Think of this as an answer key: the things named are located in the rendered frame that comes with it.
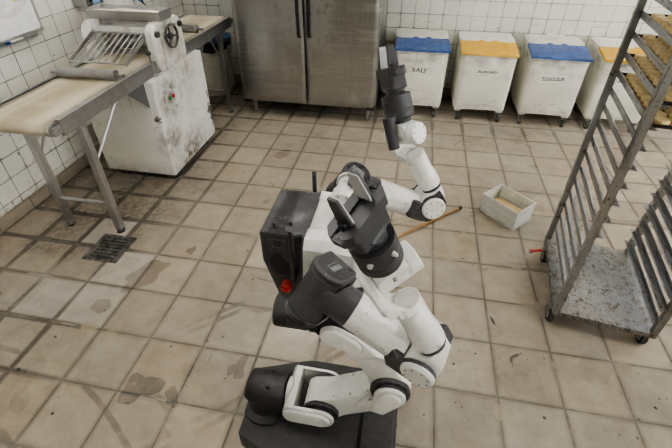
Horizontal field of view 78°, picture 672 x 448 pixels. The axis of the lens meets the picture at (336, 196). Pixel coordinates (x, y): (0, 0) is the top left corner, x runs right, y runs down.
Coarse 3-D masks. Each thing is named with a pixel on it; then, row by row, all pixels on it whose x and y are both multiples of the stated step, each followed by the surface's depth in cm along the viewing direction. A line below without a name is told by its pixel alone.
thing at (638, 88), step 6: (630, 78) 196; (636, 78) 195; (630, 84) 194; (636, 84) 190; (642, 84) 189; (636, 90) 186; (642, 90) 183; (642, 96) 178; (648, 96) 178; (642, 102) 178; (648, 102) 173; (660, 108) 168; (660, 114) 163; (666, 114) 164; (654, 120) 162; (660, 120) 159; (666, 120) 159
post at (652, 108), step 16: (656, 96) 151; (656, 112) 154; (640, 128) 158; (640, 144) 162; (624, 160) 167; (624, 176) 170; (608, 192) 177; (608, 208) 180; (592, 224) 189; (592, 240) 191; (576, 272) 203; (560, 304) 217
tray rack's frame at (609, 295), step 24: (624, 48) 197; (600, 96) 214; (576, 168) 236; (552, 240) 266; (552, 264) 249; (600, 264) 249; (624, 264) 249; (552, 288) 234; (576, 288) 234; (600, 288) 234; (624, 288) 234; (576, 312) 220; (600, 312) 220; (624, 312) 220; (648, 336) 211
